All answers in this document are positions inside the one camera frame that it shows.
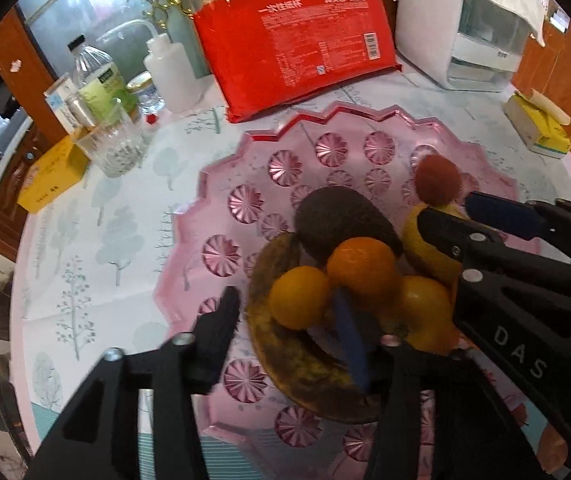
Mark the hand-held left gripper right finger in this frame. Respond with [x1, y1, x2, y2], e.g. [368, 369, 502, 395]
[334, 292, 553, 480]

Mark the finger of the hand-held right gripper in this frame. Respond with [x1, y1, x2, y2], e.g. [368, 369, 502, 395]
[417, 207, 571, 306]
[465, 192, 571, 271]

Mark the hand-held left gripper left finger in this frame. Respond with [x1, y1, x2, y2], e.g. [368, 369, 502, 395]
[25, 286, 241, 480]

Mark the yellow lemon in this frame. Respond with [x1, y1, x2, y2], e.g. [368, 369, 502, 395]
[403, 202, 466, 288]

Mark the brown overripe banana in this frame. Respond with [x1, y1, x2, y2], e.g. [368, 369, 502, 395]
[245, 232, 391, 426]

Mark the small orange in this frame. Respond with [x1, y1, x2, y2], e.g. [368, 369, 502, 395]
[326, 236, 401, 306]
[268, 266, 332, 331]
[383, 275, 459, 356]

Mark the pink glass fruit plate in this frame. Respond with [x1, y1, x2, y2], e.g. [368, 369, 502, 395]
[154, 101, 566, 463]

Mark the red lychee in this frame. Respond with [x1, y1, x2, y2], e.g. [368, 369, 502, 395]
[415, 155, 462, 207]

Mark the yellow tissue box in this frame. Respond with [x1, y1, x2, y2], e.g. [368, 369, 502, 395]
[503, 89, 571, 160]

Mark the dark avocado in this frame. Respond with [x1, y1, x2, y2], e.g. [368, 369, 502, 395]
[294, 186, 403, 266]

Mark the orange red fruit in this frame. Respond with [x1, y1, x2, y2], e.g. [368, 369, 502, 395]
[535, 422, 569, 476]

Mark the wooden cabinet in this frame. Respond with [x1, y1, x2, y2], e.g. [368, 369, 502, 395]
[510, 0, 571, 186]

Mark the white countertop appliance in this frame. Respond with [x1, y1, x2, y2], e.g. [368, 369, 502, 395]
[394, 0, 531, 92]

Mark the clear drinking glass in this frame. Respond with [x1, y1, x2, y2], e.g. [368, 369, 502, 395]
[74, 110, 148, 178]

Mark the yellow cardboard box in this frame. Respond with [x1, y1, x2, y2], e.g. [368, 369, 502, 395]
[16, 127, 91, 213]

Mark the red paper cup package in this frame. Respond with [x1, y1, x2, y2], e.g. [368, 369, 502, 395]
[155, 0, 401, 123]

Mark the glass jar with gold lid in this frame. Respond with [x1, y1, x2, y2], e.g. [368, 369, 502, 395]
[126, 71, 166, 115]

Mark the small metal can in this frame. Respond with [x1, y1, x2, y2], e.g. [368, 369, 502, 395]
[65, 95, 96, 131]

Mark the white squeeze bottle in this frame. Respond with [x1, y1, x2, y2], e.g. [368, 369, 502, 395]
[94, 20, 205, 113]

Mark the green label plastic bottle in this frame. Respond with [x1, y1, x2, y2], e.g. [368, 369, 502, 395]
[68, 35, 138, 121]

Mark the white carton box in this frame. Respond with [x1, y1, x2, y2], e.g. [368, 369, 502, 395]
[44, 74, 86, 131]

